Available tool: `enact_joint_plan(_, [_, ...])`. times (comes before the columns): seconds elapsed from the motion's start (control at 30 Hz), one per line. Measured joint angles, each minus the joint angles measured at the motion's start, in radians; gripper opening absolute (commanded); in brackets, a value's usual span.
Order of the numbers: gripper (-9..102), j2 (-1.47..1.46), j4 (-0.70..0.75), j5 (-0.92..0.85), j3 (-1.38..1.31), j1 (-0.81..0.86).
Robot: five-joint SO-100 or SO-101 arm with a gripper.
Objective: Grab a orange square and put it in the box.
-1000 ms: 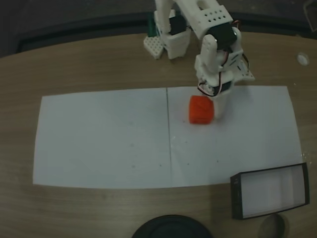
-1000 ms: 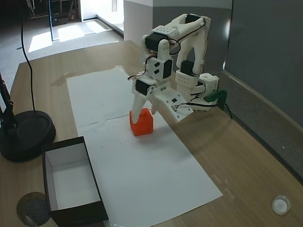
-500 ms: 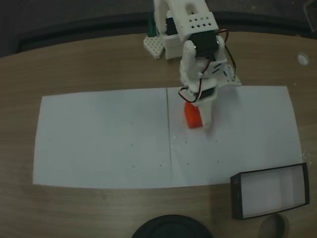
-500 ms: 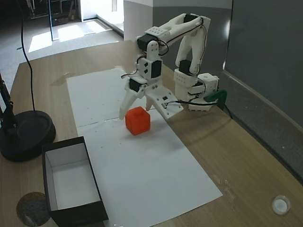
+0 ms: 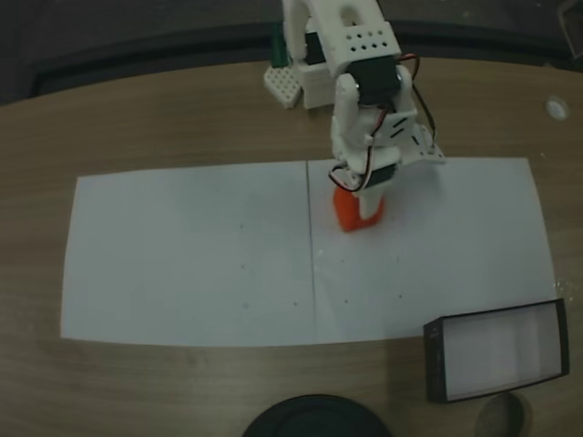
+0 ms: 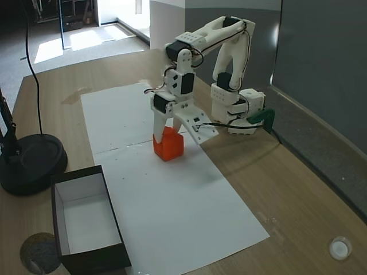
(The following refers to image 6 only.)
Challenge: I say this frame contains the orange cube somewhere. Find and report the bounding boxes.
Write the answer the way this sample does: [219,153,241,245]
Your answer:
[151,127,185,162]

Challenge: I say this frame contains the brown cardboard box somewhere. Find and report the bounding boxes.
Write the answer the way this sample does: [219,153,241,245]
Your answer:
[50,164,132,275]

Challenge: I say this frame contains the white paper sheet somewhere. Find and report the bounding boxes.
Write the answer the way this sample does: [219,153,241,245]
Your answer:
[80,82,189,155]
[94,132,271,272]

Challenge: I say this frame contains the thin black camera cable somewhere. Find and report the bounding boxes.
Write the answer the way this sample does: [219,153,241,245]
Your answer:
[197,121,283,144]

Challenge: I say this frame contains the green table clamp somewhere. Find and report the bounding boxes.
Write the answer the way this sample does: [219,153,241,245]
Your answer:
[247,108,276,134]

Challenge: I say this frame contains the black lamp power cable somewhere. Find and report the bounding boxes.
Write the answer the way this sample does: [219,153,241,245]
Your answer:
[25,0,44,135]

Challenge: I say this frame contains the black desk lamp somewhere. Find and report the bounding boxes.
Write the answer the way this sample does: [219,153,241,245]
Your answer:
[0,85,68,197]

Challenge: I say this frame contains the gray desk partition panel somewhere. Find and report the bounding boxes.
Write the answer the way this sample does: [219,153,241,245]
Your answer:
[183,0,367,225]

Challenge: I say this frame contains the small white round cap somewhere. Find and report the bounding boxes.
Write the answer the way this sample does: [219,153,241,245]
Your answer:
[329,235,353,261]

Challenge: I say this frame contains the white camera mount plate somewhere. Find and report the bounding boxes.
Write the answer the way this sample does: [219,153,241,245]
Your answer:
[173,102,220,145]

